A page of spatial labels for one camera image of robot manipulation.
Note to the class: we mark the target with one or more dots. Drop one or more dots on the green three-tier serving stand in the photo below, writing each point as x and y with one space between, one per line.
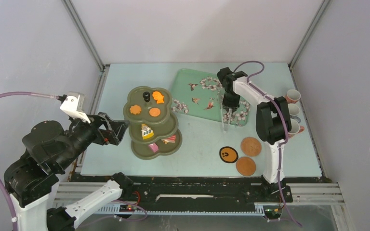
165 125

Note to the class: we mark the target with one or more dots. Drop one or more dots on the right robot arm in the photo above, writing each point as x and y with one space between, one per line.
272 117

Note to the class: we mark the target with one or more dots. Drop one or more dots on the metal serving tongs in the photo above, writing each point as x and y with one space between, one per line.
226 114

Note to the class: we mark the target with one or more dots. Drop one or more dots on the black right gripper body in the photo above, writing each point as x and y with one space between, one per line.
231 100

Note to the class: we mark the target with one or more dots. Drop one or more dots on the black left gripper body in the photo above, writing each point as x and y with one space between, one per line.
104 134

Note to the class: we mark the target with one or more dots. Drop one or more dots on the orange-handled cup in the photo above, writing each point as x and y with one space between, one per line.
296 128

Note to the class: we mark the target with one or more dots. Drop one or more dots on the pink toy cake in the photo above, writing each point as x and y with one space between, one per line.
153 147

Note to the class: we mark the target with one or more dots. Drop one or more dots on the orange toy fish pastry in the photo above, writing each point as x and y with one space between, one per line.
158 97

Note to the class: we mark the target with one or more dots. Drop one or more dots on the yellow toy cake slice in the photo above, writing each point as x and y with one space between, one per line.
146 132

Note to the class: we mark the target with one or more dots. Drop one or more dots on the far round cork coaster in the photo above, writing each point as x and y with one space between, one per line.
251 146

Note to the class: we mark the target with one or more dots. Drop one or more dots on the near round cork coaster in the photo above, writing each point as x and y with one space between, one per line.
246 166

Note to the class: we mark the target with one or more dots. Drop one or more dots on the yellow smiley face coaster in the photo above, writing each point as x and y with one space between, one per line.
228 154

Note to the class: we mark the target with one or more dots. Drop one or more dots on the far orange cup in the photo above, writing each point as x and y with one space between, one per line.
292 96

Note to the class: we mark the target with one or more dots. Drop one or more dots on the round cork coaster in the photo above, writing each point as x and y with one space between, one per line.
251 146
246 166

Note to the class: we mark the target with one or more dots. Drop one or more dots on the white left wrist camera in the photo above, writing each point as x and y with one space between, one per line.
73 106

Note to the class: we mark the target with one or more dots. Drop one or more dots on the green floral serving tray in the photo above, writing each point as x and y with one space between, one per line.
196 93

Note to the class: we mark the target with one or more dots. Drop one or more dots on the middle white cup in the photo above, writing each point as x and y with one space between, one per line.
294 109

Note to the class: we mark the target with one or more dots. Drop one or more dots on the red striped toy cake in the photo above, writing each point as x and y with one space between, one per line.
170 139

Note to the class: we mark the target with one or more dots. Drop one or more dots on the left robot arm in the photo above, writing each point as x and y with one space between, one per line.
32 181

